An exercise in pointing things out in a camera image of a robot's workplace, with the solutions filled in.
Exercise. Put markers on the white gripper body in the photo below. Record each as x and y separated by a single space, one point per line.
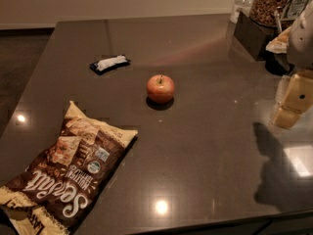
302 43

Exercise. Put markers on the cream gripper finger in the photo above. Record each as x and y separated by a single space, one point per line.
294 97

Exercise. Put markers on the red apple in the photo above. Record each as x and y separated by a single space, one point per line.
160 88

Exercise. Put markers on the brown chip bag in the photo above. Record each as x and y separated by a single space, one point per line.
61 185

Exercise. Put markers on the yellow snack packet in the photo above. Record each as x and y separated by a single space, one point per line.
279 45

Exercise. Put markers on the black round bowl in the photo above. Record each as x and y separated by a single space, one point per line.
278 64

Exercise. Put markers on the dark brown box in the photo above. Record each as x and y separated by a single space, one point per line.
253 36

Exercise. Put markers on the clear plastic water bottle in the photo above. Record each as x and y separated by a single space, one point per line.
239 6

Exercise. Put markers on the black white snack bar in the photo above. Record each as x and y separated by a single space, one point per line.
108 64

